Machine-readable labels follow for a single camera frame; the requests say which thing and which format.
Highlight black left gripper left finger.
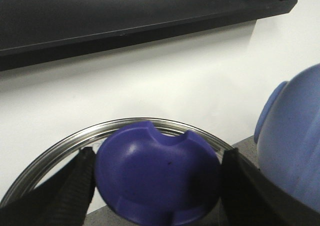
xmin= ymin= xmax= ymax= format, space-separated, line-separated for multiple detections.
xmin=0 ymin=147 xmax=96 ymax=226

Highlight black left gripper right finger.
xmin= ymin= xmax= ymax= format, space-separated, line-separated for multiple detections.
xmin=221 ymin=148 xmax=320 ymax=226

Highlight glass lid with blue knob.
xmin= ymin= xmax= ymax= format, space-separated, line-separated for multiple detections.
xmin=0 ymin=118 xmax=230 ymax=226

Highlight light blue ceramic bowl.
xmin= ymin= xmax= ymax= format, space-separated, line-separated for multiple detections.
xmin=254 ymin=64 xmax=320 ymax=212

